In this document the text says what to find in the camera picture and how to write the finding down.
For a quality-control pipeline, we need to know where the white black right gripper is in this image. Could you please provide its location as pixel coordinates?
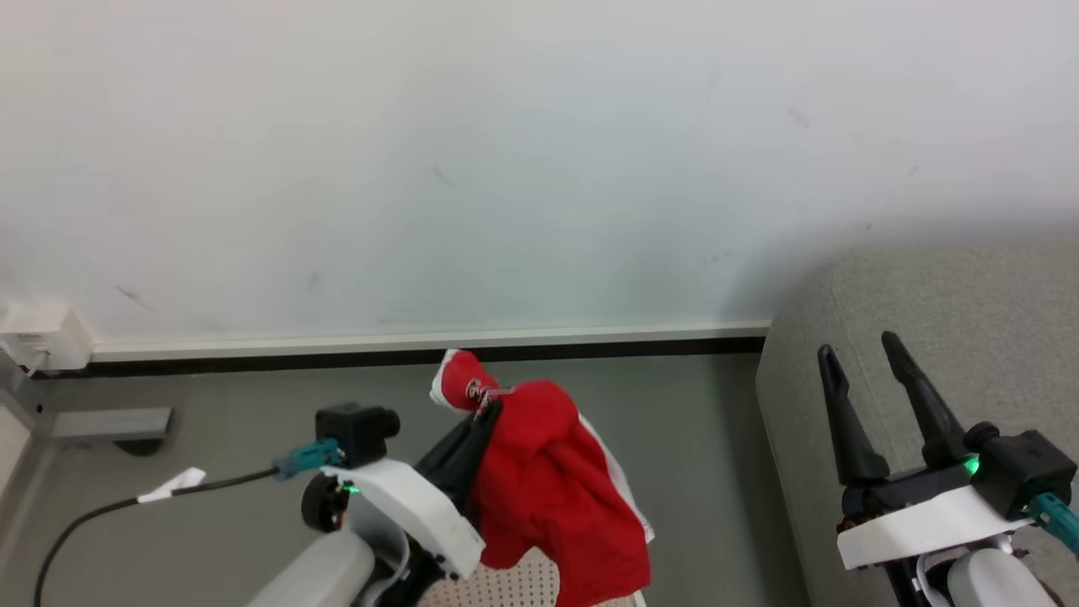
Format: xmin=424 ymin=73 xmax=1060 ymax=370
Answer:
xmin=816 ymin=330 xmax=1034 ymax=571

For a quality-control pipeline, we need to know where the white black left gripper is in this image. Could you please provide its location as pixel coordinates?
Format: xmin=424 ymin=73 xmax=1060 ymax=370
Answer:
xmin=336 ymin=396 xmax=505 ymax=583

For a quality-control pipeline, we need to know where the red white garment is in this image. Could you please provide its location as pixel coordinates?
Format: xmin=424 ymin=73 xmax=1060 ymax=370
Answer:
xmin=429 ymin=348 xmax=658 ymax=607

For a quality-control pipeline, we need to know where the white perforated laundry basket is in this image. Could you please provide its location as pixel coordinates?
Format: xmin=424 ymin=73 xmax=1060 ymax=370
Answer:
xmin=416 ymin=545 xmax=648 ymax=607

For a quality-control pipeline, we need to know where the white black baseboard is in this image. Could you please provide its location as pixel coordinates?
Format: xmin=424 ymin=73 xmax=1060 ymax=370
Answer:
xmin=34 ymin=320 xmax=773 ymax=379

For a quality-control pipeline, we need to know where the grey fabric sofa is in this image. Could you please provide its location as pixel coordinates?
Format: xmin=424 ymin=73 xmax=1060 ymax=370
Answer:
xmin=755 ymin=239 xmax=1079 ymax=607

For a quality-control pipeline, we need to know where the teal left cable connector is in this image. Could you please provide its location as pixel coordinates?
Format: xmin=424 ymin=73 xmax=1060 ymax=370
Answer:
xmin=273 ymin=438 xmax=346 ymax=481

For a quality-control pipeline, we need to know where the teal cable connector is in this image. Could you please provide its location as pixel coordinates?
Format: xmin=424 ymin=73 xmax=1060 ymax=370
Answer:
xmin=1028 ymin=492 xmax=1079 ymax=557
xmin=273 ymin=438 xmax=346 ymax=481

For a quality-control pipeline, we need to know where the teal right cable connector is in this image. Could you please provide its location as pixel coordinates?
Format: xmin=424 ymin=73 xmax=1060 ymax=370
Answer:
xmin=1028 ymin=492 xmax=1079 ymax=557

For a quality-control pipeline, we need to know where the white cable tag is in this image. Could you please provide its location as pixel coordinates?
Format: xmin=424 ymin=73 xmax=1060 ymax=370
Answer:
xmin=137 ymin=467 xmax=207 ymax=505

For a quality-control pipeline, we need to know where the grey metal frame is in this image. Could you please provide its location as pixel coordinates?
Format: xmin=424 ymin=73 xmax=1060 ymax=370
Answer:
xmin=0 ymin=350 xmax=174 ymax=507

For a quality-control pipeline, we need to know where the black left camera cable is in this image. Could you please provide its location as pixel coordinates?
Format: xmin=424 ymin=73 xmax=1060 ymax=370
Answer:
xmin=34 ymin=468 xmax=281 ymax=607

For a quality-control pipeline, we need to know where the white wall power adapter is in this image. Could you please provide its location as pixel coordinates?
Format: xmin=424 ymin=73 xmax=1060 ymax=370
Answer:
xmin=0 ymin=298 xmax=94 ymax=377

